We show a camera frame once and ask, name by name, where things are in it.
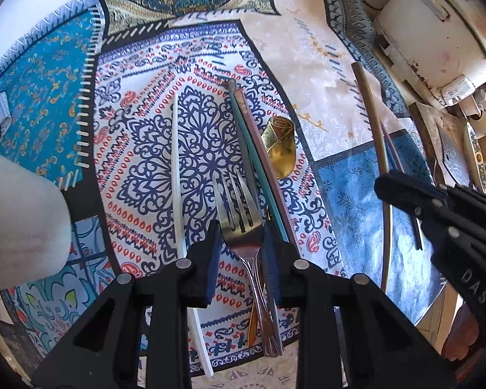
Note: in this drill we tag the patterned blue patchwork table mat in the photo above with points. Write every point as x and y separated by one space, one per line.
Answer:
96 91

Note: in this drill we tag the patterned metal cleaver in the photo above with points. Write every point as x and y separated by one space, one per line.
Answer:
451 158

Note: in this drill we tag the wooden cutting board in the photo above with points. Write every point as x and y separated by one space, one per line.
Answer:
426 118

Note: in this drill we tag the silver metal fork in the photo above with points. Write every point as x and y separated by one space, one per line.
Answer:
242 231

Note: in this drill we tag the teal green chopstick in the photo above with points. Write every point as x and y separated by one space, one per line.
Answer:
255 170

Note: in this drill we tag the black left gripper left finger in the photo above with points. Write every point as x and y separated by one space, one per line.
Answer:
101 349

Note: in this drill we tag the grey metal chopstick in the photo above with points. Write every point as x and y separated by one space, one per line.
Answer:
247 165

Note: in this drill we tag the olive brown chopstick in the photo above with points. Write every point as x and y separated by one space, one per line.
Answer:
382 162

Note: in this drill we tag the white ceramic utensil cup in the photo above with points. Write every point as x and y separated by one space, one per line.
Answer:
35 226

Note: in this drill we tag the white rice cooker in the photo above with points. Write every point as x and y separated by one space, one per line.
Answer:
437 46

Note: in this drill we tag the gold metal spoon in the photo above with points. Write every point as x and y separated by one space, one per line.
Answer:
277 155

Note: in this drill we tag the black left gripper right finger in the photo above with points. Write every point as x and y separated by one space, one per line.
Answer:
351 335

